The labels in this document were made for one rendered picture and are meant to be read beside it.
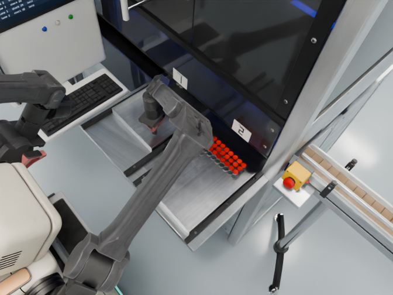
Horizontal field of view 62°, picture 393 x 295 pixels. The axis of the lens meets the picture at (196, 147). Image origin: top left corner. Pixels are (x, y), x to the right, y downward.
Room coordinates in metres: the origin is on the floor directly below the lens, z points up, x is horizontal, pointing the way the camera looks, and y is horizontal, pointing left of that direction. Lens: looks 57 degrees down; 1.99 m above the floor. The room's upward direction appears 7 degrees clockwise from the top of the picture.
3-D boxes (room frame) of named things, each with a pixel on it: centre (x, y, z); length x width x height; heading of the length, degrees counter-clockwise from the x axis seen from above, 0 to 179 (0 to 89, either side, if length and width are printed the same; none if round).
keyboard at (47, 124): (0.92, 0.56, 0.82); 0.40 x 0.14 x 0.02; 141
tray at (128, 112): (0.87, 0.16, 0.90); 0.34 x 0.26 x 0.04; 140
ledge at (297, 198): (0.60, -0.40, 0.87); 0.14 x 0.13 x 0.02; 140
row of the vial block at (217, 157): (0.65, -0.10, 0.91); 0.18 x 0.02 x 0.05; 49
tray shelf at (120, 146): (0.71, 0.08, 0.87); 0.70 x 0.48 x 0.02; 50
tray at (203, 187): (0.57, -0.03, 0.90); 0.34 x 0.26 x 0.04; 139
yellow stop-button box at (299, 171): (0.58, -0.37, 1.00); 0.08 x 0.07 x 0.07; 140
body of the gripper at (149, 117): (0.75, 0.18, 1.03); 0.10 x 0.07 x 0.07; 154
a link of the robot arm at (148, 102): (0.76, 0.18, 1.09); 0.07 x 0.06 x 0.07; 169
